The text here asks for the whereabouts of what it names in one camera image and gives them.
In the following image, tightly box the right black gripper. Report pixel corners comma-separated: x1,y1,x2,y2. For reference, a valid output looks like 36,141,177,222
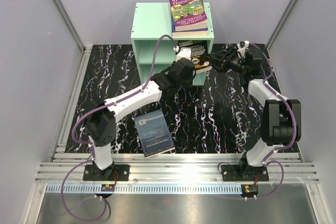
205,46,247,74

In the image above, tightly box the black back-cover book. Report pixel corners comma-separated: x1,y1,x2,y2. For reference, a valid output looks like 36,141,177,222
178,40,212,73

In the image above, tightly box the blue orange sunset book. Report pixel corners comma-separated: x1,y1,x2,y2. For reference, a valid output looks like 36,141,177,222
171,16,208,38

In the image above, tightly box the purple 117-storey treehouse book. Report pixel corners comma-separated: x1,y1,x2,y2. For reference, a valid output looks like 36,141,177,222
169,0,208,32

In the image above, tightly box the dark blue 1984 book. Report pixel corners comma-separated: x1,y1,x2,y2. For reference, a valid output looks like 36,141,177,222
134,110,175,158

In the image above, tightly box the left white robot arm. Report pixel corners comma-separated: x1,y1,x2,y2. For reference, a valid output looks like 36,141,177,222
83,58,195,180

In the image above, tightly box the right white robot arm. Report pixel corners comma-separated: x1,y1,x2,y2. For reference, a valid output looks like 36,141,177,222
207,44,301,182

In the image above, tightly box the black marble table mat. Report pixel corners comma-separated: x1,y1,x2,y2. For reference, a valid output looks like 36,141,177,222
72,45,262,154

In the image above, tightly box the mint green shelf cabinet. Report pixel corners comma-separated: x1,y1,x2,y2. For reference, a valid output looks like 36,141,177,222
129,2,214,87

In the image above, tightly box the right small circuit board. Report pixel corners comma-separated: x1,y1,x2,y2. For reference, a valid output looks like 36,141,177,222
242,184,259,195

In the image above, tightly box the small circuit board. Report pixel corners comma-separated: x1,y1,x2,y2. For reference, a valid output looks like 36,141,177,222
101,184,115,192
242,184,259,195

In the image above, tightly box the left small circuit board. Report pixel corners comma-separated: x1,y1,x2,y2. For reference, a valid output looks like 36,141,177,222
101,184,115,192

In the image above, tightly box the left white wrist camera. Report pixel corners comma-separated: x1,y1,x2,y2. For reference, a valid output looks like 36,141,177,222
173,46,191,62

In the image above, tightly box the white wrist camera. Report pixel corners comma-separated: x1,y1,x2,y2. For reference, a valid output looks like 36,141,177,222
237,40,250,58
173,46,191,62

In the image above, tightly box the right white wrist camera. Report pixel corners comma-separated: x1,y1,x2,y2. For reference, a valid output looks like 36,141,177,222
237,40,250,58

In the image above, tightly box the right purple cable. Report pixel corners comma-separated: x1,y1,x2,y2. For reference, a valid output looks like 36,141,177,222
215,42,300,200

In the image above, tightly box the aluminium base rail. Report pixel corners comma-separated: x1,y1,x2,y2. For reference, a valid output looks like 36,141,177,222
35,153,319,185

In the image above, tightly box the right black mount plate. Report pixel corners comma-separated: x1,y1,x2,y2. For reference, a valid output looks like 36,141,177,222
220,165,269,182

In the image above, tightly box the black mount plate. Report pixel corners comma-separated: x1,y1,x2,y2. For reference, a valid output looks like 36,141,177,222
82,164,130,182
220,165,269,182

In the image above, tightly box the left black mount plate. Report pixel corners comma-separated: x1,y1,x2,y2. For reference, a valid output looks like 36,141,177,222
82,164,130,182

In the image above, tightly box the white slotted cable duct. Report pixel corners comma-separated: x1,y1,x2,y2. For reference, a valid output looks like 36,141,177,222
46,183,242,195

